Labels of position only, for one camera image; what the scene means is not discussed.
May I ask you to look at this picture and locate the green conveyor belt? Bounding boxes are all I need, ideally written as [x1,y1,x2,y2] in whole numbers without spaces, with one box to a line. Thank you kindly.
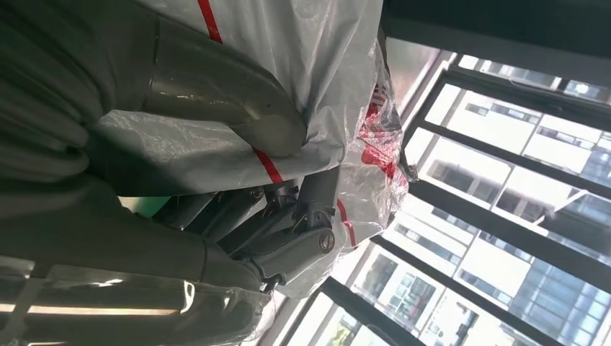
[119,195,173,220]

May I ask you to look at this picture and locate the black window frame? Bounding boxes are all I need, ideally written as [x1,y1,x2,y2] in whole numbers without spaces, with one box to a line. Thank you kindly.
[259,48,611,346]

